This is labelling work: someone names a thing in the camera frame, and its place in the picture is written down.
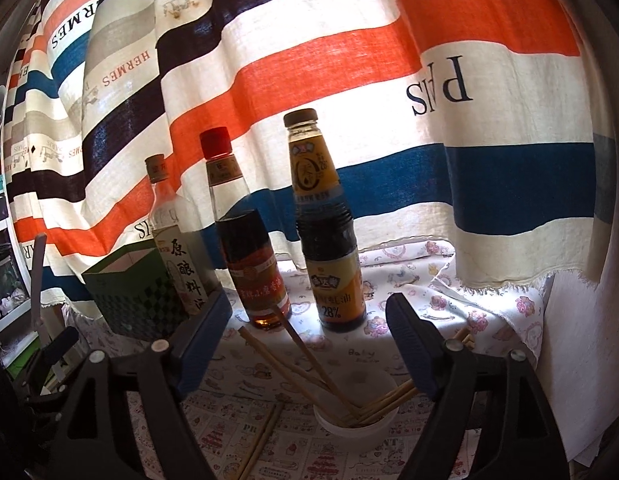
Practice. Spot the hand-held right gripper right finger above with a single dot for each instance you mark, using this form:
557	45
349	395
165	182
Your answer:
409	355

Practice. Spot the striped curtain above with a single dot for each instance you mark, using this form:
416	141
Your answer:
339	35

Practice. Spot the cluttered storage shelf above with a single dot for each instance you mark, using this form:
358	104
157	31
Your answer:
4	260

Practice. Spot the red printed tablecloth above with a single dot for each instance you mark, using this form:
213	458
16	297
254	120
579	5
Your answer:
299	460

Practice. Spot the bunch of wooden chopsticks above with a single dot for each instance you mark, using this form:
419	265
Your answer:
263	347

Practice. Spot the plain bamboo chopstick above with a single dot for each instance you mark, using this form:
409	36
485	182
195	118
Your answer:
266	441
257	442

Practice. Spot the dark sauce bottle yellow label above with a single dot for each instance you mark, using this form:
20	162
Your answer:
334	270

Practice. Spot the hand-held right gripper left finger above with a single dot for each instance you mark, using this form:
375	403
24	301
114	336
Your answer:
204	345

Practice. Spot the white plastic cup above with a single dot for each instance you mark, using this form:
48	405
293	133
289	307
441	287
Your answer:
349	432

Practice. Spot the floral white cloth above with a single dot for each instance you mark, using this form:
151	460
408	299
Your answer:
489	320

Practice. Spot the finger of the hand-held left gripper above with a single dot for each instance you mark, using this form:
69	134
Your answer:
62	346
39	280

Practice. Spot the red cap vinegar bottle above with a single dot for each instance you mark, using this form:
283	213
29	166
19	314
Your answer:
254	270

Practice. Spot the green patterned box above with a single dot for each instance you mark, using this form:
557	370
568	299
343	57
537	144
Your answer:
134	300

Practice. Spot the clear cooking wine bottle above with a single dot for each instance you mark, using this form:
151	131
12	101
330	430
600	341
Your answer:
182	270

